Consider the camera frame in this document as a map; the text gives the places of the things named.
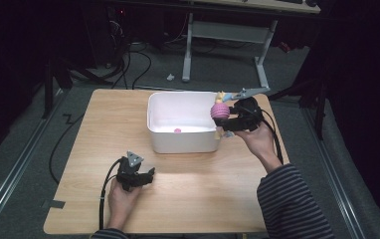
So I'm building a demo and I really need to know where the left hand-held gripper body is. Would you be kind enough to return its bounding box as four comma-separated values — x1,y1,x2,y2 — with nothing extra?
115,150,146,192

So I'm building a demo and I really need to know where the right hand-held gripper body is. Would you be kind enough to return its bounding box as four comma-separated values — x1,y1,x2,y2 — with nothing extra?
230,87,272,132

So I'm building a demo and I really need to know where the pink ball rope toy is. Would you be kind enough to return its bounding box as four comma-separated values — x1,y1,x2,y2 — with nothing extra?
209,91,236,140

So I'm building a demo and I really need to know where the white plastic bin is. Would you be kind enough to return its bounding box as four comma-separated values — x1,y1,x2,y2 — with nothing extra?
146,91,226,154

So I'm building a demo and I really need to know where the person's right hand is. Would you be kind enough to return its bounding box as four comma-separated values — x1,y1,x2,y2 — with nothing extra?
233,121,285,174

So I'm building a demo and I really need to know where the person's left hand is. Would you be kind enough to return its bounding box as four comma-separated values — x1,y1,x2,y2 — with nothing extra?
106,178,145,231

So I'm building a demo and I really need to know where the black metal stand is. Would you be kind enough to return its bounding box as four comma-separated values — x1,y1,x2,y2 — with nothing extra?
267,64,330,141
41,54,113,120

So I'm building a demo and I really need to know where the small red object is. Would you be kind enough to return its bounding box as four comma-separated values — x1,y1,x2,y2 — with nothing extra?
278,41,292,54

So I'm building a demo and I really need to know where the desk with white legs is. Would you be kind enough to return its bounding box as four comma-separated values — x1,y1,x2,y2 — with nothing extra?
180,0,322,91

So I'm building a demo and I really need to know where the grey tape piece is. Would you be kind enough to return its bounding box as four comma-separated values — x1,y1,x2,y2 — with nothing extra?
49,199,67,210

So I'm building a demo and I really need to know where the dark computer tower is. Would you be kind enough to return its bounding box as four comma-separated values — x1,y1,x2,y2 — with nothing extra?
102,5,131,69

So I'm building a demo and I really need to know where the left hand-held gripper black cable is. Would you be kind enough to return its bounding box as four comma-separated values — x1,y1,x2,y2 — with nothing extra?
97,157,125,231

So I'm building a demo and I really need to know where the hand-held gripper black cable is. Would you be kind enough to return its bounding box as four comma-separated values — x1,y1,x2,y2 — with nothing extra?
259,109,285,166
97,157,125,231

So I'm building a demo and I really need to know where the right hand-held gripper black cable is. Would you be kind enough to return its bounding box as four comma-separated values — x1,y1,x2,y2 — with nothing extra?
259,109,285,166

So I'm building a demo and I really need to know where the black floor cable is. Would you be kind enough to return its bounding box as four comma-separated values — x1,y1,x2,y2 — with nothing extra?
48,113,86,185

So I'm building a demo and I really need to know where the metal floor rail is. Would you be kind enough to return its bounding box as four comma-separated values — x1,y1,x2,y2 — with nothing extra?
300,105,367,239
0,89,67,237

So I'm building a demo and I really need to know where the bundle of black cables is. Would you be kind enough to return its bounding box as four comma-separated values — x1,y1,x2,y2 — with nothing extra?
106,41,153,91

